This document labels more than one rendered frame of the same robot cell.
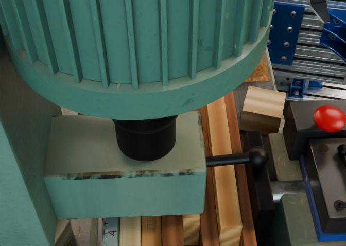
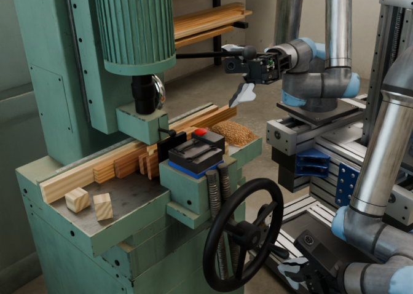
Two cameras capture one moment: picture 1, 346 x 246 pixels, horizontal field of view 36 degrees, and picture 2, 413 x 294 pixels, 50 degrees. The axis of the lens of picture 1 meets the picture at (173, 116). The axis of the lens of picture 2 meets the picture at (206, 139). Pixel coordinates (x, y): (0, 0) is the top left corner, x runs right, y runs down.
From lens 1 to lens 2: 0.92 m
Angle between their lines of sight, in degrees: 41
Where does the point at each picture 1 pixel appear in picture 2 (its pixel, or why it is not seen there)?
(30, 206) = (103, 106)
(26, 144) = (109, 88)
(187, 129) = (157, 114)
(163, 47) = (113, 51)
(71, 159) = (125, 107)
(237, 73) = (134, 70)
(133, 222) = (135, 143)
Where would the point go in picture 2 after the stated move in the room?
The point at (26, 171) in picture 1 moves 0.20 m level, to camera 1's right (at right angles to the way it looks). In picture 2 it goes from (104, 93) to (152, 115)
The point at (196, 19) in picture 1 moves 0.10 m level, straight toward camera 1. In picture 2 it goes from (118, 47) to (77, 56)
